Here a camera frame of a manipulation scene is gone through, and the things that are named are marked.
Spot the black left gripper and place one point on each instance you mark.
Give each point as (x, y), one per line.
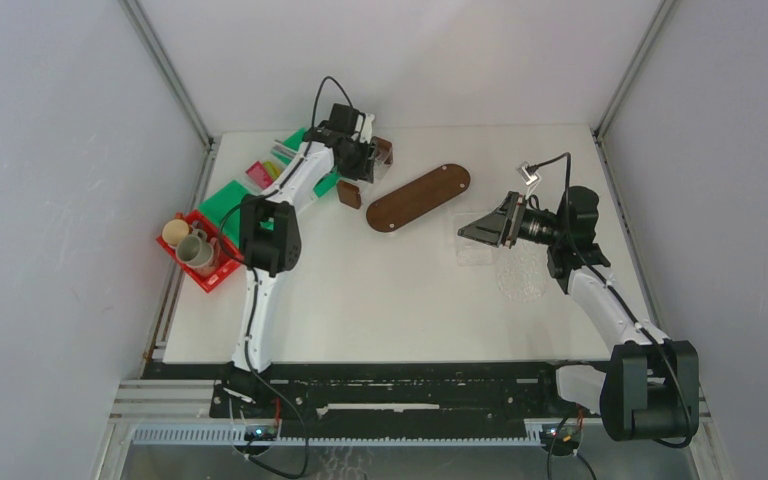
(363, 171)

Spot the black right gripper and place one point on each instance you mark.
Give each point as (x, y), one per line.
(499, 228)

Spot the clear acrylic organizer rack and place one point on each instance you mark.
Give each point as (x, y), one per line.
(359, 166)

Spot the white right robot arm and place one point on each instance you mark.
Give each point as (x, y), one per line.
(649, 388)

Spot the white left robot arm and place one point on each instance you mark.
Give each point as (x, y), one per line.
(269, 233)

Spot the brown oval wooden tray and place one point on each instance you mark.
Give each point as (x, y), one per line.
(417, 198)

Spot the white toothpaste bin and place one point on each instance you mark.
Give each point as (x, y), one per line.
(281, 161)

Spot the pink toothpaste tube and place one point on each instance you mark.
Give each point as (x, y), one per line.
(263, 173)

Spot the clear rectangular acrylic plate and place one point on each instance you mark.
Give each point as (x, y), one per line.
(470, 253)

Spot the clear oval acrylic plate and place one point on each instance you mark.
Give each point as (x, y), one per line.
(520, 273)

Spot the green bin with rack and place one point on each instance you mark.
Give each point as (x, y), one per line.
(216, 206)

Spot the red cup bin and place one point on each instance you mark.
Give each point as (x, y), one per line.
(210, 278)

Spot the grey cup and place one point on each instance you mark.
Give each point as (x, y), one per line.
(197, 250)

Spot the brown ceramic cup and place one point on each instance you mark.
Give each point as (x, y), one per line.
(174, 231)

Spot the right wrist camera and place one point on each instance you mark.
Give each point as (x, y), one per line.
(529, 174)

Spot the aluminium frame post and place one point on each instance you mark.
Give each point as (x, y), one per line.
(144, 29)

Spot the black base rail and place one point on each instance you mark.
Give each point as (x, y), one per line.
(423, 401)

